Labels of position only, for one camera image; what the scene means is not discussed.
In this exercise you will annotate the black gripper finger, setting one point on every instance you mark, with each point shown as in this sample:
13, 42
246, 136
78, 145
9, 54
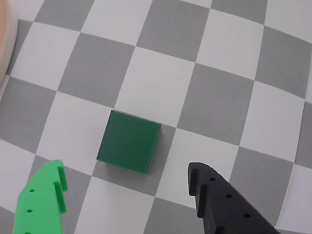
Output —
226, 204

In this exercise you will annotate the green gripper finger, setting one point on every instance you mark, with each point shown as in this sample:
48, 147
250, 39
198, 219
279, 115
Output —
40, 202

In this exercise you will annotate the dark green dice cube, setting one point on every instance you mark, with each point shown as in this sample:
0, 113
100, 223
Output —
129, 142

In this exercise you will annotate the beige round plate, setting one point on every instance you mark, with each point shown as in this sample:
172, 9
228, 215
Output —
6, 36

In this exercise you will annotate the grey white checkerboard mat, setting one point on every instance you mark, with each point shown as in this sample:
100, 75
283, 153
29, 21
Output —
207, 97

